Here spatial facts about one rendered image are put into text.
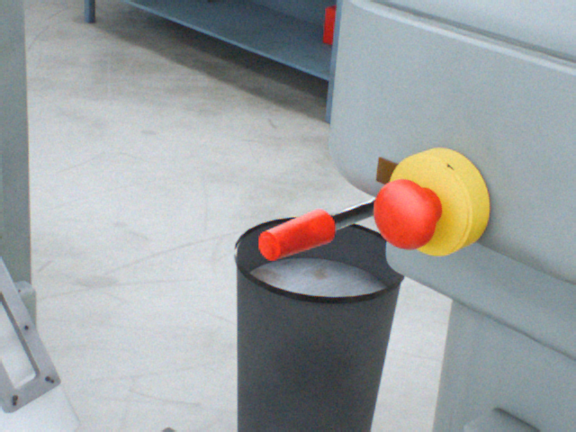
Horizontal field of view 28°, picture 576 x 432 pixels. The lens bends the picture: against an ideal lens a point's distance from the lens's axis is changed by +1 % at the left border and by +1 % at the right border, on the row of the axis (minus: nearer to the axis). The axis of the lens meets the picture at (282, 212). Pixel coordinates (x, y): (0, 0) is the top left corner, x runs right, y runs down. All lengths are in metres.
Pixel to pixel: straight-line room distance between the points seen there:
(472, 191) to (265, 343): 2.40
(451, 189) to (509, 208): 0.03
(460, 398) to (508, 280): 0.15
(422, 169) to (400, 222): 0.04
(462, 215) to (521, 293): 0.15
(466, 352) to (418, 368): 2.95
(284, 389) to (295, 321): 0.22
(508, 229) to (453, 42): 0.11
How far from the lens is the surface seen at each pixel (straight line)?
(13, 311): 0.69
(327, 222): 0.73
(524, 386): 0.85
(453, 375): 0.89
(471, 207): 0.63
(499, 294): 0.78
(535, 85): 0.61
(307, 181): 5.11
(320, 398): 3.06
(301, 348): 2.97
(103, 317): 3.97
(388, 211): 0.62
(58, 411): 0.72
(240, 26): 6.57
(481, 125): 0.64
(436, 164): 0.63
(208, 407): 3.52
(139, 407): 3.52
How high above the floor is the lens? 2.02
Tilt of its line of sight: 25 degrees down
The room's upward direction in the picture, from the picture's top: 5 degrees clockwise
